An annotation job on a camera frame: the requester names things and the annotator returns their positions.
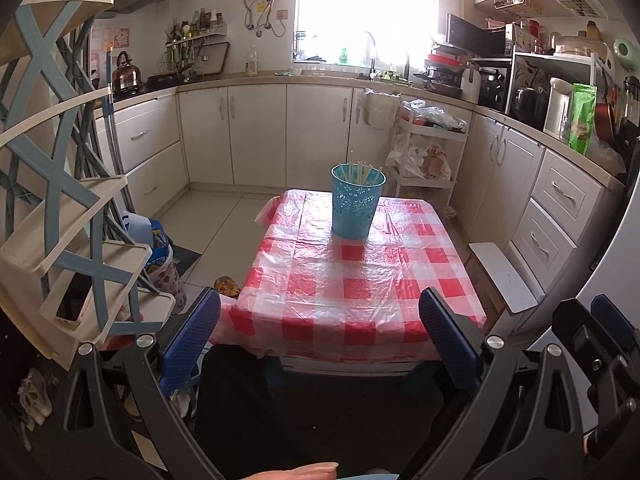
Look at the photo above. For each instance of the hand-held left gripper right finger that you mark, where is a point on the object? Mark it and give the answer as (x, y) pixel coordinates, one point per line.
(450, 340)

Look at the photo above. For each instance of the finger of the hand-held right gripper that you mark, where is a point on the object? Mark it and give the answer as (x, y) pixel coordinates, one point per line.
(580, 325)
(606, 310)

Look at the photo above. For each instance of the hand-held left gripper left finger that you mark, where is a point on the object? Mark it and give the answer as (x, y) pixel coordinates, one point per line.
(192, 340)

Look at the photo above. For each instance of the blue perforated plastic basket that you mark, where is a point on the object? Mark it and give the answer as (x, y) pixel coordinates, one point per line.
(357, 210)

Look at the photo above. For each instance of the bundle of wooden chopsticks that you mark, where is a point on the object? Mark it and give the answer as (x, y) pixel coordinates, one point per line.
(361, 172)

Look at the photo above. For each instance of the person's left hand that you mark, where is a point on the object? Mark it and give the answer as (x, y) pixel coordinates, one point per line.
(295, 471)

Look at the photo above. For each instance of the brown patterned slipper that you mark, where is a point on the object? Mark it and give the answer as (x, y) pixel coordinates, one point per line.
(227, 286)

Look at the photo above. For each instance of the dark floor mat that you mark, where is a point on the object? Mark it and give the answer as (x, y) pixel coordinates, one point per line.
(187, 260)

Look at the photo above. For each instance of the white wooden stool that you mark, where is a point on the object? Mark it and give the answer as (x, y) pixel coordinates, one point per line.
(505, 275)

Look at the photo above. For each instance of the blue printed shopping bag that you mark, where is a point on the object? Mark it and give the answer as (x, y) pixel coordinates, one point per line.
(160, 260)

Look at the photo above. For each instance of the red white checkered tablecloth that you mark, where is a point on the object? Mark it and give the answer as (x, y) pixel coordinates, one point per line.
(350, 280)

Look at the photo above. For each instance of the smartphone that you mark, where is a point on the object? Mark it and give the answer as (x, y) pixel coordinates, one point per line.
(75, 300)

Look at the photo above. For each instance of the white rolling cart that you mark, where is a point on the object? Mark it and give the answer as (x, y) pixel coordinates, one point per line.
(425, 185)

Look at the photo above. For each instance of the grey rag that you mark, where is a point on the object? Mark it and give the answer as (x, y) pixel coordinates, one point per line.
(35, 400)

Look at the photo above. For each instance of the orange printed plastic bag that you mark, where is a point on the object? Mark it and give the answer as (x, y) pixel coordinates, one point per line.
(437, 162)

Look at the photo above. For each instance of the white plastic bag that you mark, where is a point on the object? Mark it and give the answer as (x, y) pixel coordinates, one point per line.
(404, 157)

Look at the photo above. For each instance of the red hanging pan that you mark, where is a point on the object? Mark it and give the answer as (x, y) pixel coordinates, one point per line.
(605, 120)

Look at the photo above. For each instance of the green food bag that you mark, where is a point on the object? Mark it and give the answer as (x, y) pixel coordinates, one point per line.
(582, 120)

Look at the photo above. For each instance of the white electric kettle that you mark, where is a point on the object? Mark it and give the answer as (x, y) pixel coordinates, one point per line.
(557, 110)

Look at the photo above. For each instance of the black cooking pot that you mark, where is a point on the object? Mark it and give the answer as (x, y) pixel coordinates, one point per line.
(529, 107)

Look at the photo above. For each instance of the blue white tiered shelf rack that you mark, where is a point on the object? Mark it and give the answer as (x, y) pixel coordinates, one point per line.
(50, 170)

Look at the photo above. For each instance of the clear plastic bags heap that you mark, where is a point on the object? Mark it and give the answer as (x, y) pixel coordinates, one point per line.
(435, 116)

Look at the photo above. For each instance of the mop pole with orange tip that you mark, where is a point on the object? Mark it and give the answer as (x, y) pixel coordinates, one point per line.
(110, 125)

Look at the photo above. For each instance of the white lower kitchen cabinets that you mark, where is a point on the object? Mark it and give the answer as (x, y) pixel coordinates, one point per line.
(310, 135)

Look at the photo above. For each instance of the white hanging trash bin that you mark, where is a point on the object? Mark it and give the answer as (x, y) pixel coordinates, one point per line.
(380, 110)

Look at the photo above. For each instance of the black toaster oven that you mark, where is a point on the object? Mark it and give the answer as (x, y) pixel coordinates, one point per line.
(492, 85)

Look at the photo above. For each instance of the white plastic jug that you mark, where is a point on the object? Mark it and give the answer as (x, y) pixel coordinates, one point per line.
(470, 87)

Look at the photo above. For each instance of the white counter shelf rack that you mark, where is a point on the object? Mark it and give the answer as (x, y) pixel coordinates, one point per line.
(560, 60)

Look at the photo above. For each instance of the green round fridge hook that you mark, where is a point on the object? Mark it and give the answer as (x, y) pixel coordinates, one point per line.
(624, 55)

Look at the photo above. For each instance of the black frying pan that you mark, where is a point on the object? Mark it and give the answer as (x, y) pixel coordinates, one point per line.
(164, 79)

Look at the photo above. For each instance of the glass lidded cooker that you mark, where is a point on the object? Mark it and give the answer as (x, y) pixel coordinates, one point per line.
(580, 47)

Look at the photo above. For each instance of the stacked pots with red lid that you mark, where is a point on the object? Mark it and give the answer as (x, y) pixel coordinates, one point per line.
(445, 67)

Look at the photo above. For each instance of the steel kettle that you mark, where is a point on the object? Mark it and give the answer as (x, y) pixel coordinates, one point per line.
(127, 75)

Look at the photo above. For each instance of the beige kitchen countertop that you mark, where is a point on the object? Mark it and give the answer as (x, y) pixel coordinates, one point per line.
(280, 79)

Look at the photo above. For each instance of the black sink faucet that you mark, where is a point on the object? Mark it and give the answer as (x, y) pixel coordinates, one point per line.
(407, 67)

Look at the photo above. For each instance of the black framed tray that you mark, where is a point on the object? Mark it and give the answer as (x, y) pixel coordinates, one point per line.
(216, 57)

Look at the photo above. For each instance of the clear plastic bottle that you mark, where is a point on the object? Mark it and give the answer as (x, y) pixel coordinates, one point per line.
(252, 62)

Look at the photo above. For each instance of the red canister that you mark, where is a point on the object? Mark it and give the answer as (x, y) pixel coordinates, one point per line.
(533, 35)

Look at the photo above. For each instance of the chrome sink faucet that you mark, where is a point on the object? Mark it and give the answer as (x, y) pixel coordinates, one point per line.
(372, 55)

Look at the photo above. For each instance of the green dish soap bottle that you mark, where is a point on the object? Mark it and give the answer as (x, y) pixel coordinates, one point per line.
(343, 56)

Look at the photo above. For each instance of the black microwave oven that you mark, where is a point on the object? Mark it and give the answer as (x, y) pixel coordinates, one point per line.
(475, 35)

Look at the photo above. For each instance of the kitchen window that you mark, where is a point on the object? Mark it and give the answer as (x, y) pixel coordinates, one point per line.
(365, 5)

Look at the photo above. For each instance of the wall utensil rack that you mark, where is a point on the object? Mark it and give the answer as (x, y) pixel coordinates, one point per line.
(192, 40)

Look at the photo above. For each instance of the pink wall stickers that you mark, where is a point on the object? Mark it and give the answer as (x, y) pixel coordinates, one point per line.
(117, 40)

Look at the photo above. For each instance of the wall socket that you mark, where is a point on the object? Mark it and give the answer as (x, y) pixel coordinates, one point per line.
(282, 14)

